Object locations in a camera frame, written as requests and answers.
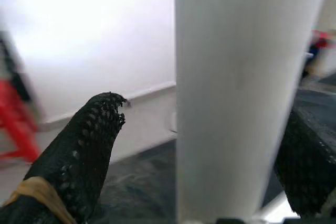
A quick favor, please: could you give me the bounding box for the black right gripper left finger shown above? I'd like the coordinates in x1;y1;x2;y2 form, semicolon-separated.
0;91;129;224

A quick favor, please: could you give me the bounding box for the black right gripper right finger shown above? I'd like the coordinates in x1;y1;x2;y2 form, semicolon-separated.
274;108;336;216

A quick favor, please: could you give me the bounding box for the yellow rubber band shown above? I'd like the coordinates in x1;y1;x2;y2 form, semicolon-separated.
1;176;77;224

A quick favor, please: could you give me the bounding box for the red plastic stool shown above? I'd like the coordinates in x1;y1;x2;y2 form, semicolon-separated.
0;71;41;166

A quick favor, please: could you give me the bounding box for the white plastic table leg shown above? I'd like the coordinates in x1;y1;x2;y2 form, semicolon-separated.
174;0;328;224

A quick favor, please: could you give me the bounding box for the black table cloth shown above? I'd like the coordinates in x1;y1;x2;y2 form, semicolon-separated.
97;73;336;224

